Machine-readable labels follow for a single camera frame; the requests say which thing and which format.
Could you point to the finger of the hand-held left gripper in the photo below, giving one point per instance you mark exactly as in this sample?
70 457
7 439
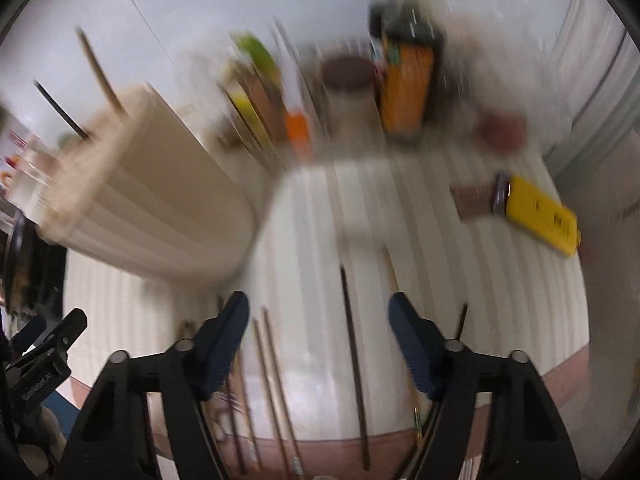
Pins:
62 340
31 331

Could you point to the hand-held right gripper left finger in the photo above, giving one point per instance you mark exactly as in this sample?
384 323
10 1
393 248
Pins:
225 345

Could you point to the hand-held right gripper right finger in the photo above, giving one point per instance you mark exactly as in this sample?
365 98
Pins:
415 345

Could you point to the thin black chopstick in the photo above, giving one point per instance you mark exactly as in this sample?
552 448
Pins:
462 321

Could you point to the beige utensil holder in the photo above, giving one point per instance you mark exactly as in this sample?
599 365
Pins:
165 200

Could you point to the person's left hand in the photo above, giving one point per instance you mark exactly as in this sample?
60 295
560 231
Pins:
45 430

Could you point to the dark blue cabinet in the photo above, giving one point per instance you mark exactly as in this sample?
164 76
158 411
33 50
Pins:
62 406

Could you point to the light wooden chopstick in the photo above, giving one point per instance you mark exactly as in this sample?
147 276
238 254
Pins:
269 385
281 385

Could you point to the dark brown chopstick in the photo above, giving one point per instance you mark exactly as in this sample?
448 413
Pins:
352 360

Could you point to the striped placemat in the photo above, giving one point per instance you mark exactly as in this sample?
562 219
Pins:
440 270

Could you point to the orange box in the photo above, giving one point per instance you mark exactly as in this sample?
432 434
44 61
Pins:
298 132

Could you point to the red object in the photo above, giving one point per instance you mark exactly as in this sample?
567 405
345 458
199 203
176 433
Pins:
500 131

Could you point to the clear plastic organizer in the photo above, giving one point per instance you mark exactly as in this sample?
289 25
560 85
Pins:
320 127

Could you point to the brown box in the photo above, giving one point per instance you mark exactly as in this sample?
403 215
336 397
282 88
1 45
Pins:
265 107

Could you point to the yellow box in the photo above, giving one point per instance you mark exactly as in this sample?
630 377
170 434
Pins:
241 101

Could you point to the dark sauce bottle orange label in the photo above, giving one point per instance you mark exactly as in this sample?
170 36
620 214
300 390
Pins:
405 85

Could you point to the jar with brown lid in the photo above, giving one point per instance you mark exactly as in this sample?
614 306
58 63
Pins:
347 75

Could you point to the clear plastic bag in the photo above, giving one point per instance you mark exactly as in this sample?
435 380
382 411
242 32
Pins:
480 60

